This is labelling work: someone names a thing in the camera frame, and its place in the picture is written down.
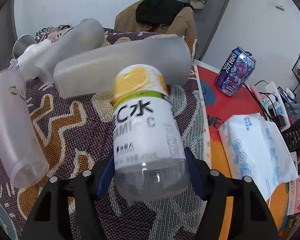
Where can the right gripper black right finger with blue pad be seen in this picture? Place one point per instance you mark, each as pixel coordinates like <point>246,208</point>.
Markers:
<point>250,216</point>

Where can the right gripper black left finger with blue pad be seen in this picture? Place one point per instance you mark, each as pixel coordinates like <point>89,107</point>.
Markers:
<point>50,215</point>

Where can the vitamin C bottle cup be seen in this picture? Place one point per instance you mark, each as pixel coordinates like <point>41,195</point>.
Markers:
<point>149,156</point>

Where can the frosted cup with cartoon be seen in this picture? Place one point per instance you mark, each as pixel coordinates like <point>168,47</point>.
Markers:
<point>20,151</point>

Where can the large frosted plastic cup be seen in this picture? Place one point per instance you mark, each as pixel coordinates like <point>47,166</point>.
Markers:
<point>95,71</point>

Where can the grey metal cup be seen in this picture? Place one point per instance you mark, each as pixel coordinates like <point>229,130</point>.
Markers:
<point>21,44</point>

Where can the rear frosted plastic cup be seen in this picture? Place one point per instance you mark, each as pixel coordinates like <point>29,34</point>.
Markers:
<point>86,36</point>

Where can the pink floral box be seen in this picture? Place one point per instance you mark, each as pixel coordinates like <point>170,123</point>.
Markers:
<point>294,197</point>

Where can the blue white tissue pack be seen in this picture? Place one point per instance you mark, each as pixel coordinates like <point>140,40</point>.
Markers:
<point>255,147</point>

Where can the purple patterned woven cloth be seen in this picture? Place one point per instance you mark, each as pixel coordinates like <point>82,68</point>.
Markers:
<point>75,134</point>

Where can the white power strip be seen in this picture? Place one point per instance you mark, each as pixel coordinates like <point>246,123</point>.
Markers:
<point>279,108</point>

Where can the orange cat print mat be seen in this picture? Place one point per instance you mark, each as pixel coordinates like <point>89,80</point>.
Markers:
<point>220,108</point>

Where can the purple grape drink can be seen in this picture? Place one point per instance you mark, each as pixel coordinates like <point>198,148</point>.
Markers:
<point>238,67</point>

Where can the white plastic bottle cap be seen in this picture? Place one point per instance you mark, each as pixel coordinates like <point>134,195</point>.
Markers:
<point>25,64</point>

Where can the black garment on chair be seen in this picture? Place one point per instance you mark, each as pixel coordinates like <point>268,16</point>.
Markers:
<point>156,12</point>

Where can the black wire basket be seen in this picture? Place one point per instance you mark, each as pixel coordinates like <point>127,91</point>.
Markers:
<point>291,135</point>

